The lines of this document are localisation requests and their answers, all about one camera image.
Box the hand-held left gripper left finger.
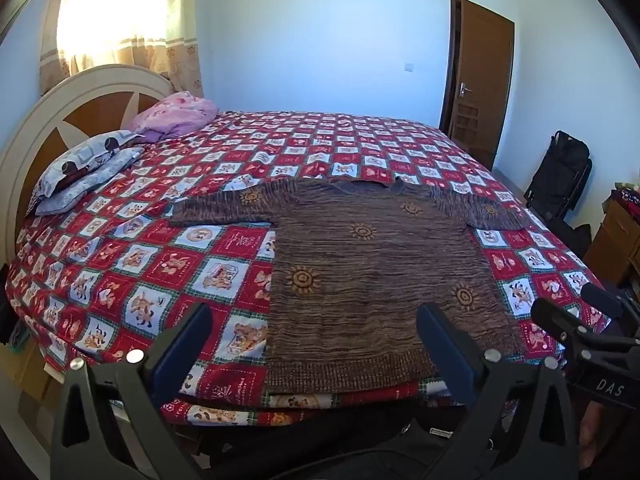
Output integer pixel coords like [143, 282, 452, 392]
[50, 303, 214, 480]

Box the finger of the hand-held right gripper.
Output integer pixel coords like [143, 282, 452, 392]
[581, 283, 640, 322]
[531, 298, 640, 357]

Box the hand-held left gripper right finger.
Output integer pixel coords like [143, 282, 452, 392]
[416, 302, 582, 480]

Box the brown knitted sweater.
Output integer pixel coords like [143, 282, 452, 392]
[169, 178, 531, 395]

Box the wooden cabinet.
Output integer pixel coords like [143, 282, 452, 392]
[582, 199, 640, 288]

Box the red printed bedspread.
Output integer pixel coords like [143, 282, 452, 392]
[5, 109, 613, 428]

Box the red cloth pile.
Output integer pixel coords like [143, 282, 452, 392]
[614, 182, 640, 218]

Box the black folded stroller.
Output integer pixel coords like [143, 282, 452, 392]
[524, 130, 594, 222]

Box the grey patterned pillow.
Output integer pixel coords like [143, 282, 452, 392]
[35, 147, 144, 217]
[30, 130, 147, 211]

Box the pink pillow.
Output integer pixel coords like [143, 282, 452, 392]
[131, 91, 220, 143]

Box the brown wooden door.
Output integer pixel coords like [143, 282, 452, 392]
[439, 0, 516, 171]

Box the white wooden bed headboard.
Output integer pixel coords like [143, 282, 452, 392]
[0, 63, 174, 267]

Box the beige patterned curtain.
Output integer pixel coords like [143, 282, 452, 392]
[39, 0, 205, 99]

